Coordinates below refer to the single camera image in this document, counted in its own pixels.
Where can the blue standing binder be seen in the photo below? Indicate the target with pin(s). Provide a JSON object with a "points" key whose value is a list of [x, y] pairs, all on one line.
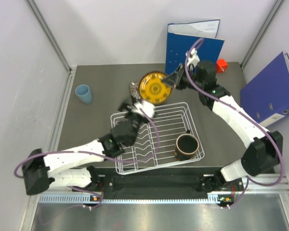
{"points": [[181, 37]]}

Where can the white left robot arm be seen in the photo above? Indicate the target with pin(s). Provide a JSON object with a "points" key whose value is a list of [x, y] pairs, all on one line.
{"points": [[73, 167]]}

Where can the dark brown mug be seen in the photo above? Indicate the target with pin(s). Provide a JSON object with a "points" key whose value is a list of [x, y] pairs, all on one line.
{"points": [[186, 146]]}

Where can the black square plate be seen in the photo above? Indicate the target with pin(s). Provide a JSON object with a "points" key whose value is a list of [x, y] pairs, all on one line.
{"points": [[134, 91]]}

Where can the light blue cup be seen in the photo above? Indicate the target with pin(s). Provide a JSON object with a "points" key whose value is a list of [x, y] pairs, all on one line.
{"points": [[84, 93]]}

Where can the small orange object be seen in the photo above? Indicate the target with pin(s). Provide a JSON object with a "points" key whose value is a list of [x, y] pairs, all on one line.
{"points": [[221, 66]]}

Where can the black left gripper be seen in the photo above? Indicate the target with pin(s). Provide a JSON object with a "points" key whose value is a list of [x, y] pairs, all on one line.
{"points": [[128, 108]]}

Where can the slotted cable duct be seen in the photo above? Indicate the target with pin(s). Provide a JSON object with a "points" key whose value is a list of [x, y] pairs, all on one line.
{"points": [[74, 198]]}

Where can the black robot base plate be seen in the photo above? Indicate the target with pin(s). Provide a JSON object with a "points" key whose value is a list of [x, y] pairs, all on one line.
{"points": [[199, 179]]}

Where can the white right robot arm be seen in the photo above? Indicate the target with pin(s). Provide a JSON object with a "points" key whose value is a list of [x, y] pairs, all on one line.
{"points": [[263, 148]]}

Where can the white wire dish rack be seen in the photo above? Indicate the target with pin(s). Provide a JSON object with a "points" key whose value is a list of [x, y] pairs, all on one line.
{"points": [[154, 148]]}

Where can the purple leaning binder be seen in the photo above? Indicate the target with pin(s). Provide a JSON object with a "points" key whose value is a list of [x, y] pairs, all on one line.
{"points": [[266, 97]]}

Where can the yellow plate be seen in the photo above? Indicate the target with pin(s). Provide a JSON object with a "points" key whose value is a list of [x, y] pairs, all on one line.
{"points": [[152, 89]]}

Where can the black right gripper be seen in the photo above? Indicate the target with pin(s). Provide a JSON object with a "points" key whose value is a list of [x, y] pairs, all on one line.
{"points": [[175, 80]]}

